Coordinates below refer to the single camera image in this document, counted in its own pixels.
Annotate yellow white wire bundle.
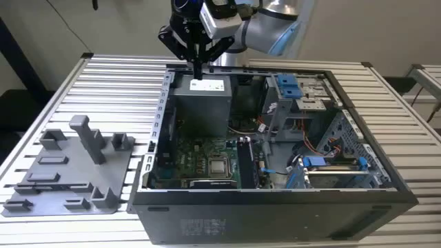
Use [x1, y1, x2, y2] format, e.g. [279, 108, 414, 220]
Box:
[228, 115, 268, 135]

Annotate black wire bundle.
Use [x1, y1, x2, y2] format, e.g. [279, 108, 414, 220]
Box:
[290, 143, 314, 168]

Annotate grey metal drive cage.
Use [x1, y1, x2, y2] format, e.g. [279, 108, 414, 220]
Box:
[260, 73, 344, 143]

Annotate blue drive carrier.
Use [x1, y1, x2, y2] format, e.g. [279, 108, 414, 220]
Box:
[276, 74, 304, 100]

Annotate blue disk carrier with disk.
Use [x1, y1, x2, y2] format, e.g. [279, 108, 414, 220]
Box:
[286, 156, 379, 190]

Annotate grey power supply unit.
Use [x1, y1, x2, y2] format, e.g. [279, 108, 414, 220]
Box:
[168, 74, 232, 138]

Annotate black graphics card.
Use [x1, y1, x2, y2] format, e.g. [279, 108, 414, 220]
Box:
[188, 179, 239, 190]

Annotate silver CPU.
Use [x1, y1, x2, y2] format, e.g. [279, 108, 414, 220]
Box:
[208, 160, 231, 178]

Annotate blue plug black wire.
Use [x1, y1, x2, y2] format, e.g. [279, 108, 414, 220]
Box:
[260, 166, 298, 176]

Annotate black bulky object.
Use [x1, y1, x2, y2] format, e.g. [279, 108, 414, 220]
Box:
[0, 89, 48, 131]

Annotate black box behind table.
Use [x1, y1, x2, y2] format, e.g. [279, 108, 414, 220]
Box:
[383, 76, 419, 94]

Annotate black slanted post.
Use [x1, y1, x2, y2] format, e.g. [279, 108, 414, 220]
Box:
[0, 17, 48, 91]

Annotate perforated grey metal cage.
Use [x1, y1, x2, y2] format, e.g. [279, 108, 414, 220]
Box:
[315, 110, 394, 188]

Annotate black PC case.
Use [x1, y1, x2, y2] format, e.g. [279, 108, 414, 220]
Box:
[127, 63, 420, 245]

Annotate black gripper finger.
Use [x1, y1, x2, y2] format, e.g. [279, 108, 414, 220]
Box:
[158, 24, 199, 80]
[198, 37, 236, 80]

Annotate aluminium frame table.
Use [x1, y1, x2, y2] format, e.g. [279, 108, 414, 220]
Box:
[403, 64, 441, 104]

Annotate green motherboard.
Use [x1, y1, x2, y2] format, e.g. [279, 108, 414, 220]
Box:
[151, 136, 275, 189]

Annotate orange wires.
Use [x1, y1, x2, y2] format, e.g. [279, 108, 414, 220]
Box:
[300, 117, 343, 157]

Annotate grey parts rack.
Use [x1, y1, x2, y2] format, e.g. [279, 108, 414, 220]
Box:
[2, 115, 138, 217]

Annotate thin black wall cable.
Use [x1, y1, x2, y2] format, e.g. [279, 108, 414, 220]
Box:
[46, 0, 91, 54]

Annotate black RAM slot bank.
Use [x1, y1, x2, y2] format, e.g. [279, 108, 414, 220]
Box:
[236, 136, 262, 189]

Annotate CPU socket with metal cover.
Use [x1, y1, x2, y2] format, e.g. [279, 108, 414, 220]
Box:
[206, 154, 234, 179]

